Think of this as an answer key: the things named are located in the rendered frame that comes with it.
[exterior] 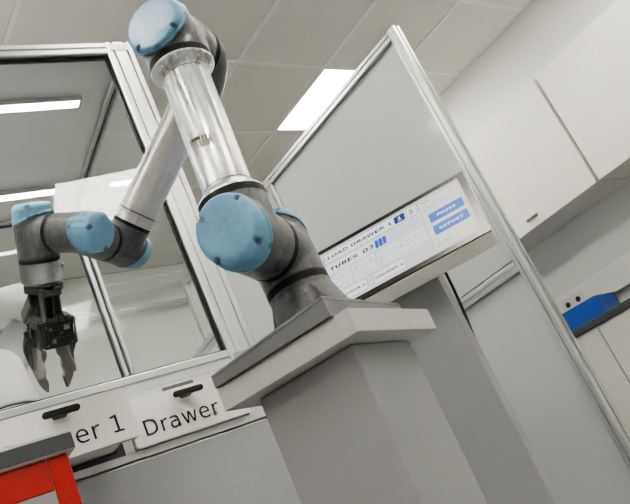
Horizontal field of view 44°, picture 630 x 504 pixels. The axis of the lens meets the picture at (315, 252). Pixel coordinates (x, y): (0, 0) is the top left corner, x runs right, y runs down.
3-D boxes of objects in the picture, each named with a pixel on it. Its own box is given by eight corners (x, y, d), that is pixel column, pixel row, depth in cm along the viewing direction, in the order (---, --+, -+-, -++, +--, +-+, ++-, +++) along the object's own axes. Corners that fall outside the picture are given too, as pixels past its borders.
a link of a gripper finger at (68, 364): (73, 392, 149) (59, 348, 147) (64, 385, 154) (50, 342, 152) (89, 386, 151) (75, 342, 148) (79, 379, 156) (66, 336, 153)
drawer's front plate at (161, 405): (251, 411, 188) (234, 370, 192) (138, 449, 172) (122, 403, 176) (249, 414, 189) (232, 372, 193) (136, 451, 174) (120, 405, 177)
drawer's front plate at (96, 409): (141, 435, 161) (124, 386, 165) (-6, 481, 145) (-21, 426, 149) (139, 437, 162) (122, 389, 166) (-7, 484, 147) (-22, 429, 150)
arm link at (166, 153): (213, 46, 161) (109, 259, 160) (184, 21, 151) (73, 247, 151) (257, 61, 156) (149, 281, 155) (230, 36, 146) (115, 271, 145)
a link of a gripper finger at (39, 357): (38, 400, 146) (38, 351, 145) (30, 392, 150) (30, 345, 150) (55, 397, 147) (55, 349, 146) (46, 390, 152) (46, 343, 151)
